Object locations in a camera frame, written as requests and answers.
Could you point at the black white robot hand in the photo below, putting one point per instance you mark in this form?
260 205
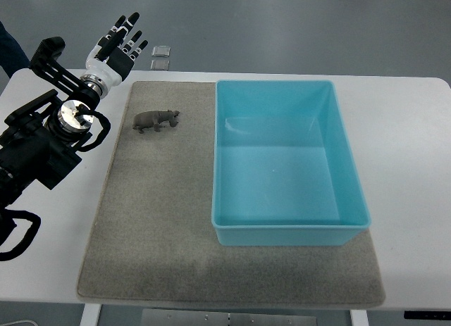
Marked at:
113 57

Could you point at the brown toy hippo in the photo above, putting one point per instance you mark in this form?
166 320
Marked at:
154 119

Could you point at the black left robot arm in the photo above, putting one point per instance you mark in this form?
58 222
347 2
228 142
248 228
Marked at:
44 137

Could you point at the blue plastic box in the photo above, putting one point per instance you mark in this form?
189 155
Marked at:
284 173

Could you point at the dark blue clothed person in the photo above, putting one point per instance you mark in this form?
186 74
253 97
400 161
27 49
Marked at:
13 58

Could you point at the grey felt mat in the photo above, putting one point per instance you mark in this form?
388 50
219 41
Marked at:
153 240

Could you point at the white left table leg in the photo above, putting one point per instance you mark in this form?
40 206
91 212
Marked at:
90 314

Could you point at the white table leg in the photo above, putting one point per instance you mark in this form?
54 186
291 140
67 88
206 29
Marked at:
90 314
359 318

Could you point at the white right table leg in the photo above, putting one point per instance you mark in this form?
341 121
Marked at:
359 318

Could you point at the black table control panel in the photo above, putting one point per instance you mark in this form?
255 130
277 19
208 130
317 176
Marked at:
428 315

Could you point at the metal table base plate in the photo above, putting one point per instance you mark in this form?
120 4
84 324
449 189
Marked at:
175 317

